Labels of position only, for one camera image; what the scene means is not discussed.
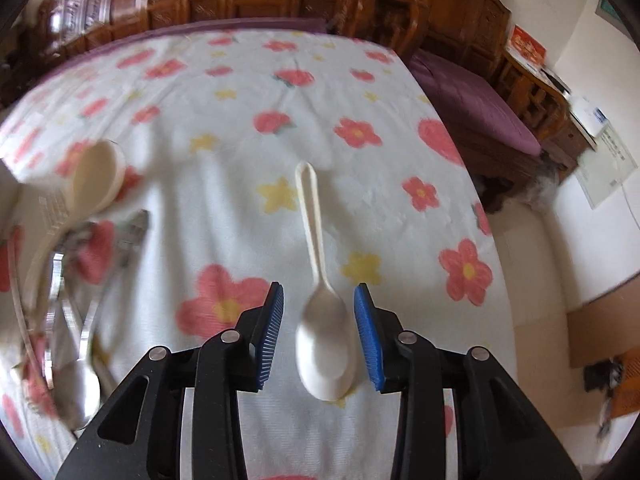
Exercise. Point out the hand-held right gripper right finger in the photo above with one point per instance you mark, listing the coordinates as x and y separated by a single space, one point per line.
369 345

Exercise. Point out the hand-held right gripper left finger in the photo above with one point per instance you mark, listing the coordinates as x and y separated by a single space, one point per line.
267 345

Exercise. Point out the cream plastic spoon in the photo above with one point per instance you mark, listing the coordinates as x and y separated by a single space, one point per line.
325 350

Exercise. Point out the large metal spoon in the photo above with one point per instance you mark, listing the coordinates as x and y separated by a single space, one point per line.
75 395

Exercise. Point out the metal tray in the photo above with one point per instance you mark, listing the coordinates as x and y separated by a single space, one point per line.
65 280

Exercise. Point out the cream plastic ladle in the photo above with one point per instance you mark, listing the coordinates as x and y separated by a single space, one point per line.
97 175

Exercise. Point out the black object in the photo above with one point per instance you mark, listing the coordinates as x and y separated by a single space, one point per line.
600 377

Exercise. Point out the cardboard box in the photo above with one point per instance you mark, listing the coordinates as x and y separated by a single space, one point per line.
605 320

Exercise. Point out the floral tablecloth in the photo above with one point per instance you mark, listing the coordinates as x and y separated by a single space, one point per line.
210 110

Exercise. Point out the orange crate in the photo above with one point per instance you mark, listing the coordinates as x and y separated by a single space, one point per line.
626 385

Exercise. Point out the purple seat cushion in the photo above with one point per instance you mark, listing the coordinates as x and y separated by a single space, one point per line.
470 105

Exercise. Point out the wooden side table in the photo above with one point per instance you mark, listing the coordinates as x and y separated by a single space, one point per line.
530 100

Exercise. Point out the white device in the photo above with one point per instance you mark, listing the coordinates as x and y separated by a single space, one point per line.
590 116

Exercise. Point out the purple under cloth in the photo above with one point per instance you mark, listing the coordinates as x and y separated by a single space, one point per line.
280 24

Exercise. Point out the red calendar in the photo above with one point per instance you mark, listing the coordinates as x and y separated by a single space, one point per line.
527 44

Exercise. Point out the carved wooden chair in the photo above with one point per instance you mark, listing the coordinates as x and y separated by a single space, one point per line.
465 5

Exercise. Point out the white wall panel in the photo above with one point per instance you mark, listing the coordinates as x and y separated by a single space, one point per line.
607 165

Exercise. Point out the green framed wall panel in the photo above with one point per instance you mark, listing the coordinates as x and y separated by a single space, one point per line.
609 8

